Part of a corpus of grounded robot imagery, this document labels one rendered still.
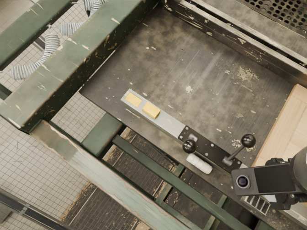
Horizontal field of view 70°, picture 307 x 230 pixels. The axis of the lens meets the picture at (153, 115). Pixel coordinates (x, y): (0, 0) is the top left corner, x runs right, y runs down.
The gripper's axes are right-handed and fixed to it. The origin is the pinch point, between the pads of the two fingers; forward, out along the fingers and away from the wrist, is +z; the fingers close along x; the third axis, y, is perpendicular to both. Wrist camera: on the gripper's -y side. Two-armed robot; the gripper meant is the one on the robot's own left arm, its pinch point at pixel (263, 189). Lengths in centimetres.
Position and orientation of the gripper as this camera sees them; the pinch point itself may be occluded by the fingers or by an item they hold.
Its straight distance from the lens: 56.5
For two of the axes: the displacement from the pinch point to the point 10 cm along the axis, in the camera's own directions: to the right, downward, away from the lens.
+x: -0.1, -9.0, 4.3
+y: 9.9, -0.8, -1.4
